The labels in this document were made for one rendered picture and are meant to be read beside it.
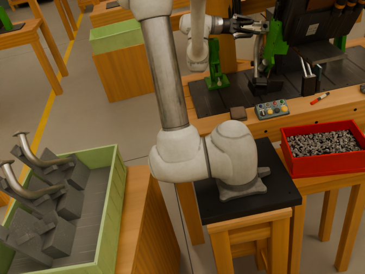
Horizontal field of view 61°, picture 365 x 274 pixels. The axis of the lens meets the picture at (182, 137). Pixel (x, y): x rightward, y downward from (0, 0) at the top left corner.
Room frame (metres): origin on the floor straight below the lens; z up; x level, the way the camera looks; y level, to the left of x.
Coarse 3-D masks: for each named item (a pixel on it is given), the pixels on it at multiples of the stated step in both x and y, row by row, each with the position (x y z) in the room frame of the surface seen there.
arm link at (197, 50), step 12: (192, 0) 1.19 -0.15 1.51; (204, 0) 1.21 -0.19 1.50; (192, 12) 1.27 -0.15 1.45; (204, 12) 1.27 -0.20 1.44; (192, 24) 1.29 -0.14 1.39; (192, 36) 1.32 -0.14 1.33; (192, 48) 1.35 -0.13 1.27; (204, 48) 1.40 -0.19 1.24; (192, 60) 1.40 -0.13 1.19; (204, 60) 1.40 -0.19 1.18; (192, 72) 1.41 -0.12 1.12
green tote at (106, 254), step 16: (80, 160) 1.19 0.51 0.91; (96, 160) 1.19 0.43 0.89; (112, 160) 1.07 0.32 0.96; (112, 176) 0.97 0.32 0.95; (112, 192) 0.92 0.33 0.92; (112, 208) 0.85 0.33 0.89; (112, 224) 0.79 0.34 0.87; (112, 240) 0.73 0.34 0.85; (0, 256) 0.73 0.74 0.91; (96, 256) 0.60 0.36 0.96; (112, 256) 0.68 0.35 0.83; (0, 272) 0.69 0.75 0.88; (32, 272) 0.60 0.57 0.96; (48, 272) 0.59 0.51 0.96; (64, 272) 0.58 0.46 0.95; (80, 272) 0.58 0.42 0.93; (96, 272) 0.58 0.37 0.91; (112, 272) 0.62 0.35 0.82
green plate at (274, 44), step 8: (272, 16) 1.52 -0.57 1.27; (272, 24) 1.50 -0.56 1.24; (280, 24) 1.41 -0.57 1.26; (272, 32) 1.47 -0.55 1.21; (280, 32) 1.42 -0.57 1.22; (272, 40) 1.45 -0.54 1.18; (280, 40) 1.42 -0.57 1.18; (264, 48) 1.52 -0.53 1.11; (272, 48) 1.43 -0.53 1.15; (280, 48) 1.42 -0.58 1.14; (264, 56) 1.50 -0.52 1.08; (272, 56) 1.41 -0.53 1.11
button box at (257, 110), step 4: (284, 100) 1.24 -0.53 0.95; (264, 104) 1.24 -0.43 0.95; (272, 104) 1.24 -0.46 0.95; (276, 104) 1.23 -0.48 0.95; (280, 104) 1.23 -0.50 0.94; (284, 104) 1.22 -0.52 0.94; (256, 108) 1.24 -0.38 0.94; (260, 108) 1.23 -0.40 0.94; (264, 108) 1.23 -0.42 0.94; (268, 108) 1.22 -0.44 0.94; (272, 108) 1.22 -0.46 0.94; (280, 108) 1.21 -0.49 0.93; (256, 112) 1.24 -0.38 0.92; (260, 112) 1.21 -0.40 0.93; (280, 112) 1.20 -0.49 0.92; (284, 112) 1.19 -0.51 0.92; (288, 112) 1.19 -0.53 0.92; (260, 116) 1.20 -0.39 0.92; (264, 116) 1.19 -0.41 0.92; (268, 116) 1.19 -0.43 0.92; (272, 116) 1.19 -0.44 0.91; (276, 116) 1.19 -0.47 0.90
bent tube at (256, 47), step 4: (264, 24) 1.54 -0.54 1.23; (268, 24) 1.53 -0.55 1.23; (260, 28) 1.55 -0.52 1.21; (264, 28) 1.51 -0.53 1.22; (268, 28) 1.51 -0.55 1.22; (256, 36) 1.59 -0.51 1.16; (260, 36) 1.57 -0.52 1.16; (256, 40) 1.59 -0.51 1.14; (260, 40) 1.59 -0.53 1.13; (256, 44) 1.58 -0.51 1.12; (256, 48) 1.57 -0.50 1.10; (256, 52) 1.56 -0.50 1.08; (256, 56) 1.54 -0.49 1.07; (256, 60) 1.52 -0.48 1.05; (256, 64) 1.51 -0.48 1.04; (256, 68) 1.49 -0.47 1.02; (256, 72) 1.47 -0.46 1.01; (256, 76) 1.45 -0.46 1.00
